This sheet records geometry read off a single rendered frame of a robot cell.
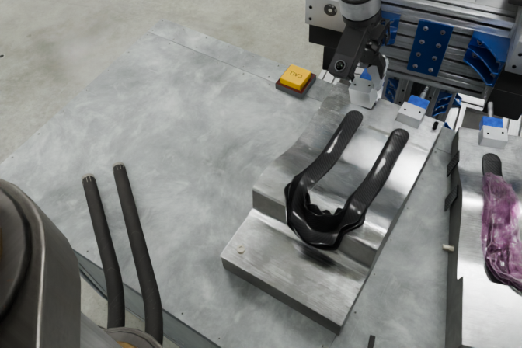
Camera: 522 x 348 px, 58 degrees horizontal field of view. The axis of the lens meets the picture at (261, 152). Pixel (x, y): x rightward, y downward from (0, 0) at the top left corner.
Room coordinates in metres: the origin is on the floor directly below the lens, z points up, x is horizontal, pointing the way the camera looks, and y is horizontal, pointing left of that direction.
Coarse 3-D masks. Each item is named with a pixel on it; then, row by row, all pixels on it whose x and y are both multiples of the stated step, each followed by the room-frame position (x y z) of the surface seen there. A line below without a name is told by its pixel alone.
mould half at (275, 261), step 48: (336, 96) 0.74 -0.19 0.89; (384, 144) 0.59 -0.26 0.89; (432, 144) 0.58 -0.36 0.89; (336, 192) 0.46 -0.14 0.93; (384, 192) 0.47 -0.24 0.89; (240, 240) 0.41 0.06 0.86; (288, 240) 0.40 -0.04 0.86; (384, 240) 0.37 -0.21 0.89; (288, 288) 0.31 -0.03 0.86; (336, 288) 0.30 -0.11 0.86
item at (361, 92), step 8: (384, 56) 0.80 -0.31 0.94; (360, 80) 0.73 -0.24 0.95; (368, 80) 0.72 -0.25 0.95; (352, 88) 0.71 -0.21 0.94; (360, 88) 0.71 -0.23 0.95; (368, 88) 0.70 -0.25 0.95; (352, 96) 0.71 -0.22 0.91; (360, 96) 0.70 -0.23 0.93; (368, 96) 0.69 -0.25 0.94; (376, 96) 0.71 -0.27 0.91; (360, 104) 0.70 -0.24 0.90; (368, 104) 0.69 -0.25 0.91
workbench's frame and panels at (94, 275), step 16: (80, 256) 0.57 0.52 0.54; (80, 272) 0.63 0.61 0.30; (96, 272) 0.56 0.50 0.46; (96, 288) 0.63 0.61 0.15; (128, 288) 0.46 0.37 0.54; (128, 304) 0.54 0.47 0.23; (144, 320) 0.51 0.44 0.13; (176, 320) 0.30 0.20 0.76; (176, 336) 0.41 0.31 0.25; (192, 336) 0.35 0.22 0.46
